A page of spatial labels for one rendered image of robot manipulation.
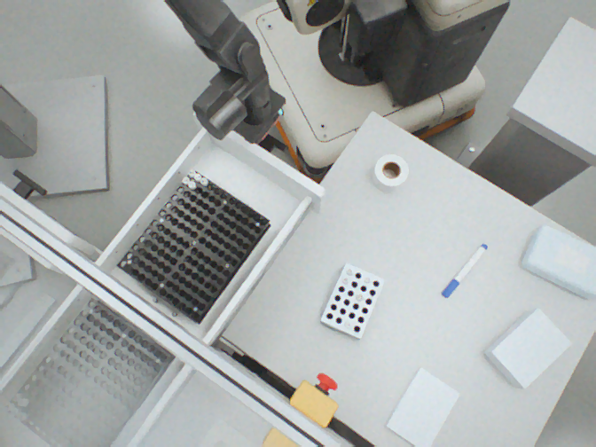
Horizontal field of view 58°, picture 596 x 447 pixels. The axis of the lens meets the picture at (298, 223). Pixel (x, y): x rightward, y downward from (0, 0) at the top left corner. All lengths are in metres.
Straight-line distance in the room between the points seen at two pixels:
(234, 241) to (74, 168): 1.20
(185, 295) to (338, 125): 0.93
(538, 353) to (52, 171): 1.66
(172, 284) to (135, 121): 1.20
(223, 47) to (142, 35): 1.52
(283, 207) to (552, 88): 0.67
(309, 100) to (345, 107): 0.12
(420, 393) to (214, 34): 0.73
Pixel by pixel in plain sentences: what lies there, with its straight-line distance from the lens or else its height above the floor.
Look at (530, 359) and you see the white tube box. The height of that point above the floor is 0.81.
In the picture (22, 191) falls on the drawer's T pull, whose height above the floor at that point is 0.91.
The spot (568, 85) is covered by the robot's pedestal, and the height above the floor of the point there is 0.76.
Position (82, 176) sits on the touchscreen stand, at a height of 0.03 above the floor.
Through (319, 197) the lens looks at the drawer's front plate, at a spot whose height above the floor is 0.92.
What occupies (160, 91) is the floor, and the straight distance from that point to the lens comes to 2.16.
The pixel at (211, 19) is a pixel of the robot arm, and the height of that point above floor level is 1.21.
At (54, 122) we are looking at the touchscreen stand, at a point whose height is 0.04.
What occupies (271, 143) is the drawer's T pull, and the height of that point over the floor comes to 0.91.
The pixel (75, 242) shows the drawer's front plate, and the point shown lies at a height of 0.91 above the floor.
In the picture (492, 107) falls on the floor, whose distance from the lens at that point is 2.19.
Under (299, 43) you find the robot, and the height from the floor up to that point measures 0.28.
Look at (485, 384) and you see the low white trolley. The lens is 1.14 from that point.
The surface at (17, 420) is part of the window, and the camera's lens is 0.23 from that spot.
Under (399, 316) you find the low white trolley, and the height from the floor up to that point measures 0.76.
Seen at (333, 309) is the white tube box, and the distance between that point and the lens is 1.08.
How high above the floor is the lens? 1.84
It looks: 75 degrees down
